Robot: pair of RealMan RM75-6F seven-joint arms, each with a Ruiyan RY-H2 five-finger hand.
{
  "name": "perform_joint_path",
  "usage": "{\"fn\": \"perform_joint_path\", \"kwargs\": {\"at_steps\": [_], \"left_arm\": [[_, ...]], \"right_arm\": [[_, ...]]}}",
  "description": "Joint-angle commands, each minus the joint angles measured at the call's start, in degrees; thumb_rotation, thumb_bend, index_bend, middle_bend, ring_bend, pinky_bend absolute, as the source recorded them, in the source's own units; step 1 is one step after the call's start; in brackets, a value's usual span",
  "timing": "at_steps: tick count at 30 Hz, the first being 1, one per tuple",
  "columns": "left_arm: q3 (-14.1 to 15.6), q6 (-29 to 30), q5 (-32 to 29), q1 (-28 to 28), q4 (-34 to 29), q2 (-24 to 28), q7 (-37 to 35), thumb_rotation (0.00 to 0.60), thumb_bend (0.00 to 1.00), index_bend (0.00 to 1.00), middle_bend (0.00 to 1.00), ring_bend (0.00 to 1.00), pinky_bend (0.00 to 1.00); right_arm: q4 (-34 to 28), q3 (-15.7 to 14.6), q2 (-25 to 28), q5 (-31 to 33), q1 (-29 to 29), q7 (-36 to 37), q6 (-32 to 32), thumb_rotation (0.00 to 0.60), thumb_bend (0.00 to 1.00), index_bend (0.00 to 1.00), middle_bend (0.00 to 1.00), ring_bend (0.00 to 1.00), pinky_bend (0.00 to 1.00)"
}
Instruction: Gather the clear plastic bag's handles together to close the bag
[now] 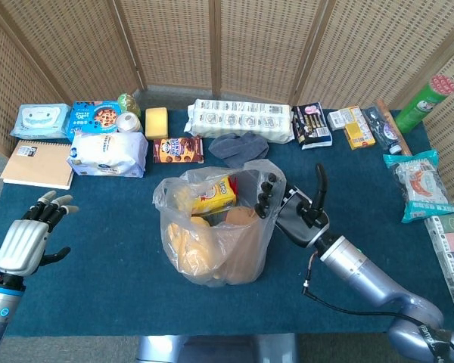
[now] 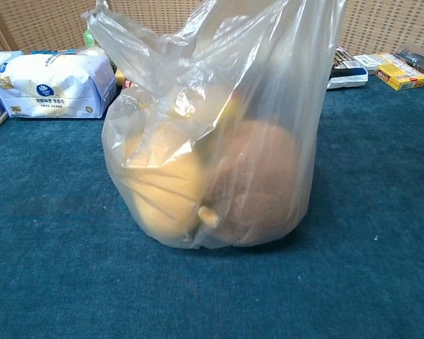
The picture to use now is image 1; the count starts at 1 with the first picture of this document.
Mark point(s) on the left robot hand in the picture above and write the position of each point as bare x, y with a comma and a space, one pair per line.
22, 242

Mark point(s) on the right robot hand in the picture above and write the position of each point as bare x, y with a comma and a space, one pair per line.
299, 219

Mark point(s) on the clear plastic bag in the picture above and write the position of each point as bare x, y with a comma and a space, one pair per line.
246, 242

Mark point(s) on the round brown bread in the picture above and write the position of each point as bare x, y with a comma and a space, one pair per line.
242, 257

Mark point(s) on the yellow biscuit box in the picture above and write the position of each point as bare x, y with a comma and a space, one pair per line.
213, 194

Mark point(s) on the long yellow bread loaf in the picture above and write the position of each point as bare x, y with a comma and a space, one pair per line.
189, 246

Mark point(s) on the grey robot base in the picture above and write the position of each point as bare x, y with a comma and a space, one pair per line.
219, 348

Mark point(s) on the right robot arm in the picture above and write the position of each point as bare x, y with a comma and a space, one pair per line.
363, 272

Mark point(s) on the blue tablecloth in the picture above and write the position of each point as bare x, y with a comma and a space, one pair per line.
98, 227

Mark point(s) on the brown spiral notebook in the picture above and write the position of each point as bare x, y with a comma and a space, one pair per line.
38, 164

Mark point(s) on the grey cloth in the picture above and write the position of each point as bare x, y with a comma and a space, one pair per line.
238, 149

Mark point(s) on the yellow red box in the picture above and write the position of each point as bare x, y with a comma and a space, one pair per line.
359, 137

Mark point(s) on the small white box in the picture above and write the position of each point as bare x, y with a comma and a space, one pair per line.
336, 121

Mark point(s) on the long white tissue pack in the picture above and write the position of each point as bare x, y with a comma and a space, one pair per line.
238, 119

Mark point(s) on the white yellow-edged box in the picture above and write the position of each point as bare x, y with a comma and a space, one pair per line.
353, 113

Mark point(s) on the dark toothbrush packet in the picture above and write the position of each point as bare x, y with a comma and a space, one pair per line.
382, 130

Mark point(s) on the white blue tissue pack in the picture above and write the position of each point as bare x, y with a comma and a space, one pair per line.
106, 153

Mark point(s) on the light blue wet wipes pack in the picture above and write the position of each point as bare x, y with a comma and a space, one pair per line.
38, 121

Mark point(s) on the teal snack packet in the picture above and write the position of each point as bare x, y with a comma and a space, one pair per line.
420, 185

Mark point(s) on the brown panda cookie box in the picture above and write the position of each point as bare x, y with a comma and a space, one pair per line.
178, 150

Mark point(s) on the blue cookie pack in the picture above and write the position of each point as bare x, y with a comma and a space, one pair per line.
94, 115

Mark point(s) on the pastel multi-colour box strip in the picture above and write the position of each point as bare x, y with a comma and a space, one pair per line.
452, 257

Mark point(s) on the white tape roll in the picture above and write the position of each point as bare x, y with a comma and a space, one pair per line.
128, 121

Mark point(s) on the green cylinder can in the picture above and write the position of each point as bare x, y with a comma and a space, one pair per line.
420, 107

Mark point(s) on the yellow sponge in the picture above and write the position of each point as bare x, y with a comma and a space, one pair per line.
156, 123

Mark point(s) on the green bottle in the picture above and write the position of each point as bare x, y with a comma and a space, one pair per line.
128, 103

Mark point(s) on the wicker folding screen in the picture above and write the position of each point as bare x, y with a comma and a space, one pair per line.
249, 38

